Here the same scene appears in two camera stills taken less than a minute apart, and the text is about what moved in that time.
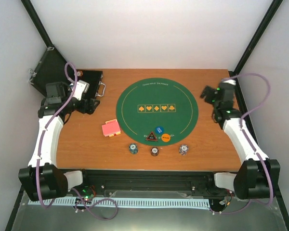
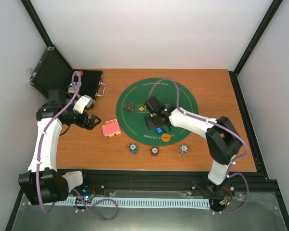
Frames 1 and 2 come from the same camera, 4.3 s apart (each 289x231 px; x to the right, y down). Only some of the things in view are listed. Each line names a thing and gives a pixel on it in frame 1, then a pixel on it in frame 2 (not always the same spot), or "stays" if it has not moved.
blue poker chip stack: x=133 y=148 stays
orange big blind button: x=165 y=137 stays
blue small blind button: x=159 y=130 stays
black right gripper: x=210 y=91 → x=150 y=125
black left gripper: x=91 y=109 → x=89 y=125
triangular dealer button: x=151 y=137 → x=129 y=107
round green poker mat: x=157 y=111 stays
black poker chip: x=154 y=151 stays
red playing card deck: x=111 y=128 stays
